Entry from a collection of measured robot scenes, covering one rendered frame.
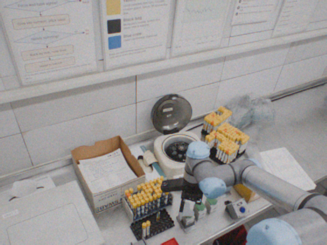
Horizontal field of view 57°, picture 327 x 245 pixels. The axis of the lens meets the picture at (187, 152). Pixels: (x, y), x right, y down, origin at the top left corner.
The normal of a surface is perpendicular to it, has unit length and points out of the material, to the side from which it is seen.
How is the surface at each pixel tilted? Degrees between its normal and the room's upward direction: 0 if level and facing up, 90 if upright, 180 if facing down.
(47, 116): 90
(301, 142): 0
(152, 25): 93
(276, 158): 0
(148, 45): 93
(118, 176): 2
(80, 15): 93
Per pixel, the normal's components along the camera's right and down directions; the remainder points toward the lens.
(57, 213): 0.12, -0.70
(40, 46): 0.52, 0.68
